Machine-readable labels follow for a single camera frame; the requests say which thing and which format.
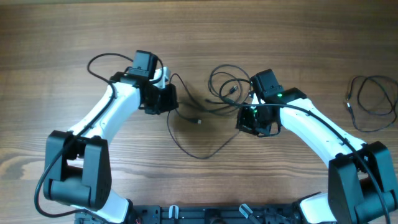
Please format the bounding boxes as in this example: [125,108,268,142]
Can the thin black cable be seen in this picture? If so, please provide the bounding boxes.
[166,73,240,160]
[345,75,398,133]

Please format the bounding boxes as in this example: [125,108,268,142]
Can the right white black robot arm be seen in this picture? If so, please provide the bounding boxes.
[236,69,397,223]

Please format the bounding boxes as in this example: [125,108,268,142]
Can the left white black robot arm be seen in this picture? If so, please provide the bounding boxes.
[34,50,178,223]

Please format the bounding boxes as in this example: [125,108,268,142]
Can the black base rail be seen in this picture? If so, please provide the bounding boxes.
[134,204,303,224]

